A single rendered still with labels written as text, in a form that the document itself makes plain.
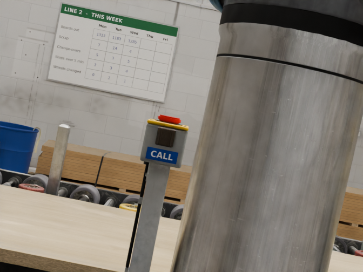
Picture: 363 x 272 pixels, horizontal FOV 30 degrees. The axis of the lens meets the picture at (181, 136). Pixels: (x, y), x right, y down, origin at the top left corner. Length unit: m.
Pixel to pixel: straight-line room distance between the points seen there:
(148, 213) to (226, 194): 0.71
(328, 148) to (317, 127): 0.02
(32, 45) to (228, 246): 7.86
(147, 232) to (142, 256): 0.04
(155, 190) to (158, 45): 7.07
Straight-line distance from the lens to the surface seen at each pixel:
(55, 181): 2.29
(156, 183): 1.15
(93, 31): 8.20
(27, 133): 6.57
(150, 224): 1.16
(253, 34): 0.45
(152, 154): 1.12
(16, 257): 1.42
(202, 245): 0.46
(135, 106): 8.19
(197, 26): 8.27
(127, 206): 2.13
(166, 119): 1.14
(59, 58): 8.21
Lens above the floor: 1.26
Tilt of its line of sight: 3 degrees down
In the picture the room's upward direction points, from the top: 11 degrees clockwise
